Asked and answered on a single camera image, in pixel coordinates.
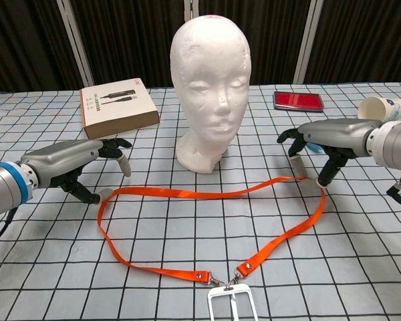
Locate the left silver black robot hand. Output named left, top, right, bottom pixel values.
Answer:
left=19, top=137, right=134, bottom=205

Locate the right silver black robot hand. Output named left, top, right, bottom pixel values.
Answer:
left=276, top=118, right=384, bottom=191

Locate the orange lanyard strap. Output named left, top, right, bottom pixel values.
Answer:
left=97, top=176, right=327, bottom=284

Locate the white clear badge holder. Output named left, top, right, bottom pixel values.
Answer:
left=207, top=272, right=253, bottom=321

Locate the white foam mannequin head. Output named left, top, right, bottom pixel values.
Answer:
left=169, top=15, right=253, bottom=175

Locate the white paper cup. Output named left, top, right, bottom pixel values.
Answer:
left=358, top=96, right=401, bottom=122

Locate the red ink pad case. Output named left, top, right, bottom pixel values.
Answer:
left=273, top=90, right=325, bottom=113

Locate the blue checkered tablecloth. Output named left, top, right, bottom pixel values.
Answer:
left=0, top=82, right=401, bottom=321

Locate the cardboard cable product box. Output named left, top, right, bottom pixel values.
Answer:
left=79, top=78, right=160, bottom=140

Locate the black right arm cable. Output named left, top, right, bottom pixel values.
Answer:
left=386, top=172, right=401, bottom=215

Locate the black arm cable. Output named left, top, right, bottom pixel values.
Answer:
left=386, top=172, right=401, bottom=215
left=0, top=207, right=19, bottom=248

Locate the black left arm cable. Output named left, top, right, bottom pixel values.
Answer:
left=0, top=207, right=19, bottom=248

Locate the black folding screen grey frame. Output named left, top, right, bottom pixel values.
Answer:
left=0, top=0, right=401, bottom=94

